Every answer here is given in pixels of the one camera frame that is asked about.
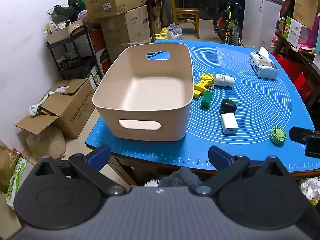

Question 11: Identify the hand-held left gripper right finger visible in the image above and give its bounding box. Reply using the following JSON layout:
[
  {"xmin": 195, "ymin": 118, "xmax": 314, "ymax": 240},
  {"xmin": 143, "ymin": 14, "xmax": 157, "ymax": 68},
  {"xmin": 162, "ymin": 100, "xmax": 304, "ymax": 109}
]
[{"xmin": 194, "ymin": 145, "xmax": 290, "ymax": 197}]

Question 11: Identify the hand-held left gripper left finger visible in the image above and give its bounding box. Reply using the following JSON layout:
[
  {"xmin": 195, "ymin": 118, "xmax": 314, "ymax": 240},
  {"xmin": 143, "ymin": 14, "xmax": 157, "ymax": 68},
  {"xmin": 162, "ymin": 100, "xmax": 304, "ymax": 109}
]
[{"xmin": 32, "ymin": 144, "xmax": 127, "ymax": 197}]

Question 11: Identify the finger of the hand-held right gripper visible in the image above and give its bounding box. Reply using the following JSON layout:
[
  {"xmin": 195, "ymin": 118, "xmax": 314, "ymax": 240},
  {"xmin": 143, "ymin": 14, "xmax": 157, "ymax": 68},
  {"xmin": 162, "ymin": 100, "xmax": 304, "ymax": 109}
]
[
  {"xmin": 305, "ymin": 135, "xmax": 320, "ymax": 158},
  {"xmin": 289, "ymin": 127, "xmax": 320, "ymax": 145}
]

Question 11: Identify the green round tin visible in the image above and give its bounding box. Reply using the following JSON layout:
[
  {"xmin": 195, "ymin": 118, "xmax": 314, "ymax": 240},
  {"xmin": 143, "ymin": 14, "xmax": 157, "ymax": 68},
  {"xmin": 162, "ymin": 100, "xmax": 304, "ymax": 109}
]
[{"xmin": 270, "ymin": 126, "xmax": 288, "ymax": 145}]

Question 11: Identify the white charger plug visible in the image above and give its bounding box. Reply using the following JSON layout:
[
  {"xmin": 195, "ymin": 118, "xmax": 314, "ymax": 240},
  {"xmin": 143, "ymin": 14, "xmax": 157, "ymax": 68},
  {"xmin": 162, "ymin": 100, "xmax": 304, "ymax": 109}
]
[{"xmin": 220, "ymin": 113, "xmax": 239, "ymax": 135}]

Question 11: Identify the black oval case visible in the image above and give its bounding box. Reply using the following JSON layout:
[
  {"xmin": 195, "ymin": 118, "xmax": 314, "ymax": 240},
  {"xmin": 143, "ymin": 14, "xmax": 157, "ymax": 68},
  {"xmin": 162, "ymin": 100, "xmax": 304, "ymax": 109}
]
[{"xmin": 220, "ymin": 99, "xmax": 237, "ymax": 113}]

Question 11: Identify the small green bottle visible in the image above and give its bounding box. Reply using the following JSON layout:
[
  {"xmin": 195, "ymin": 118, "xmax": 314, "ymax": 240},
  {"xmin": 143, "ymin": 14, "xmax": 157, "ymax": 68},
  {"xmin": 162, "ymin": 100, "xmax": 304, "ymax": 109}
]
[{"xmin": 200, "ymin": 86, "xmax": 213, "ymax": 109}]

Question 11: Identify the beige plastic storage bin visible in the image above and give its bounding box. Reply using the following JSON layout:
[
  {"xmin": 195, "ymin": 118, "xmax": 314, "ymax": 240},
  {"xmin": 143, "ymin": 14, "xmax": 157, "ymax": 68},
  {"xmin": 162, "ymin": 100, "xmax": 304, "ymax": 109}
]
[{"xmin": 92, "ymin": 43, "xmax": 193, "ymax": 142}]

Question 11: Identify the yellow plastic toy tool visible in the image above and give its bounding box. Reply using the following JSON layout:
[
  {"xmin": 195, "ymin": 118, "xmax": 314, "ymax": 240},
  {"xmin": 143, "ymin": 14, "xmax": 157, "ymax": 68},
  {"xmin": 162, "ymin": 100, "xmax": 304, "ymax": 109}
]
[{"xmin": 193, "ymin": 73, "xmax": 215, "ymax": 99}]

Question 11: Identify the white pill bottle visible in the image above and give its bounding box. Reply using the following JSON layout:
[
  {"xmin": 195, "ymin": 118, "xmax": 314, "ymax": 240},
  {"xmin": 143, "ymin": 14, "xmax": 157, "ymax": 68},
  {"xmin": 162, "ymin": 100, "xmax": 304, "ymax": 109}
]
[{"xmin": 214, "ymin": 73, "xmax": 234, "ymax": 87}]

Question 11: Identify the grey fluffy cloth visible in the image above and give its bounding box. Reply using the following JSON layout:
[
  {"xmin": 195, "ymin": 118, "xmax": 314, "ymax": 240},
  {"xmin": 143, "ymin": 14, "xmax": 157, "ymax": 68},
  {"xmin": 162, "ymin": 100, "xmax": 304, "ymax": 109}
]
[{"xmin": 144, "ymin": 166, "xmax": 203, "ymax": 188}]

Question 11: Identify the crumpled white paper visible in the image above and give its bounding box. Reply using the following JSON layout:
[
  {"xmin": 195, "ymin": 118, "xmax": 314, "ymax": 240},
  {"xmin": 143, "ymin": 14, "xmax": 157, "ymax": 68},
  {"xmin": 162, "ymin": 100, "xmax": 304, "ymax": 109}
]
[{"xmin": 300, "ymin": 177, "xmax": 320, "ymax": 200}]

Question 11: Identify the blue silicone baking mat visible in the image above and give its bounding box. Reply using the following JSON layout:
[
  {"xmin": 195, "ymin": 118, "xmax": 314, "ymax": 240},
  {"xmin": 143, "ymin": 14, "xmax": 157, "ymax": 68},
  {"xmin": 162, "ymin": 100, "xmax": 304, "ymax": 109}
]
[{"xmin": 85, "ymin": 39, "xmax": 316, "ymax": 173}]

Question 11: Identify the torn cardboard box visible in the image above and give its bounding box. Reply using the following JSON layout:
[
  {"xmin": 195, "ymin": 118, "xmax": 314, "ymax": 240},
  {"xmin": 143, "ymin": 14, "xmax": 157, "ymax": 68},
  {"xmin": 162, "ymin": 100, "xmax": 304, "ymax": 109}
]
[{"xmin": 14, "ymin": 78, "xmax": 97, "ymax": 139}]

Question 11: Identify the red gift bag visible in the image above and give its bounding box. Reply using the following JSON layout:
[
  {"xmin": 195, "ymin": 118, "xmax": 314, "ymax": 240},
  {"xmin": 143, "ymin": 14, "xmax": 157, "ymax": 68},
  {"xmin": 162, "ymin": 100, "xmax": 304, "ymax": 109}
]
[{"xmin": 272, "ymin": 54, "xmax": 313, "ymax": 100}]

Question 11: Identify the patterned tissue box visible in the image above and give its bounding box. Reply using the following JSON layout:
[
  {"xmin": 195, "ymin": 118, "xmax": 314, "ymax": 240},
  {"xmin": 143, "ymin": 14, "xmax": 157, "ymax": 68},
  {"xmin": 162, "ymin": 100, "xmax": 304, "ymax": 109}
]
[{"xmin": 249, "ymin": 46, "xmax": 279, "ymax": 80}]

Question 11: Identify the green printed box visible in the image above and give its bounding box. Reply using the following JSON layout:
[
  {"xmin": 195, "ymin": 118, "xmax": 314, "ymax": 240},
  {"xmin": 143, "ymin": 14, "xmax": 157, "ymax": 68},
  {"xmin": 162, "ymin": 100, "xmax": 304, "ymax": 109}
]
[{"xmin": 6, "ymin": 156, "xmax": 34, "ymax": 209}]

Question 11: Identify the red and white box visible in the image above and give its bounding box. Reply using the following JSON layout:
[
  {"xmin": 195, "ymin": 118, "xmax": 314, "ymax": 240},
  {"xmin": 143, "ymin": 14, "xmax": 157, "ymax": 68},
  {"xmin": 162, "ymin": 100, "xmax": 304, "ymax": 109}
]
[{"xmin": 90, "ymin": 29, "xmax": 112, "ymax": 78}]

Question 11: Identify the green and white carton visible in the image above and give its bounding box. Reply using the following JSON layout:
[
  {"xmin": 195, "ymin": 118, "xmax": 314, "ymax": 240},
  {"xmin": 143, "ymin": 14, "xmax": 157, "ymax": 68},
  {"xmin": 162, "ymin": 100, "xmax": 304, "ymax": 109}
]
[{"xmin": 285, "ymin": 16, "xmax": 303, "ymax": 48}]

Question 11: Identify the black utility cart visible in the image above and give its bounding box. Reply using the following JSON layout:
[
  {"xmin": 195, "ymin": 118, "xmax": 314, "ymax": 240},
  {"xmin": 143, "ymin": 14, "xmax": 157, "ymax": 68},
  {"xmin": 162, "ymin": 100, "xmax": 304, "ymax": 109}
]
[{"xmin": 47, "ymin": 25, "xmax": 100, "ymax": 80}]

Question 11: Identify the black and green bicycle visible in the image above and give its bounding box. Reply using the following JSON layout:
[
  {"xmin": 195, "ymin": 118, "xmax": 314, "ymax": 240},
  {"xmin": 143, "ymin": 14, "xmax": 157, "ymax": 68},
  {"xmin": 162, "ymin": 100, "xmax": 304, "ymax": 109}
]
[{"xmin": 200, "ymin": 0, "xmax": 247, "ymax": 47}]

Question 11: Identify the small cardboard box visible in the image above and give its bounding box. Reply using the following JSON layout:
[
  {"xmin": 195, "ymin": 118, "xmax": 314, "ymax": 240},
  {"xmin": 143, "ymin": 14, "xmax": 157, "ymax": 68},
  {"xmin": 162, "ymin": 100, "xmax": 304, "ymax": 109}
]
[{"xmin": 46, "ymin": 20, "xmax": 84, "ymax": 44}]

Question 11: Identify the large stacked cardboard box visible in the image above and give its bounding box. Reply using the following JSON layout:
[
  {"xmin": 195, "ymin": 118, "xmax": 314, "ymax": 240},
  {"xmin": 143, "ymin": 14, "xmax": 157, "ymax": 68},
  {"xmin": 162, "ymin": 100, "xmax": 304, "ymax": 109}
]
[{"xmin": 101, "ymin": 5, "xmax": 151, "ymax": 46}]

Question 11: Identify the clear plastic bag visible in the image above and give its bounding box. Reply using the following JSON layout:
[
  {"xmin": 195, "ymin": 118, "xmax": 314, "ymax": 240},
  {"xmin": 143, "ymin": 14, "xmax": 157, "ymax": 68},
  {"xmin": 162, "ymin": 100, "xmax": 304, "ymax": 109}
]
[{"xmin": 167, "ymin": 23, "xmax": 183, "ymax": 40}]

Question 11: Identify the tall flat cardboard box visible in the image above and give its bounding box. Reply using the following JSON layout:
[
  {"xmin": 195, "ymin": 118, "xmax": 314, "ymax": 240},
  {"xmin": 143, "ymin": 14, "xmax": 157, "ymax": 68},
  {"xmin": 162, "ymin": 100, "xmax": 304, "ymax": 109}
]
[{"xmin": 292, "ymin": 0, "xmax": 320, "ymax": 29}]

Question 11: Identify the yellow plastic jug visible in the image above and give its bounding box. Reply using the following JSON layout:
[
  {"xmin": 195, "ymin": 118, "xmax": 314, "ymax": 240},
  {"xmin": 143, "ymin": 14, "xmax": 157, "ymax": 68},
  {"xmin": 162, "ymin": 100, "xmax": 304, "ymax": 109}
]
[{"xmin": 155, "ymin": 27, "xmax": 170, "ymax": 40}]

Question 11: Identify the wooden chair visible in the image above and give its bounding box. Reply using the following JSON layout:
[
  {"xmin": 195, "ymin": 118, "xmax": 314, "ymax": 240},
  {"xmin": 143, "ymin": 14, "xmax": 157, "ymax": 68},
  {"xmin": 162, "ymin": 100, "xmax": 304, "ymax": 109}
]
[{"xmin": 166, "ymin": 0, "xmax": 200, "ymax": 39}]

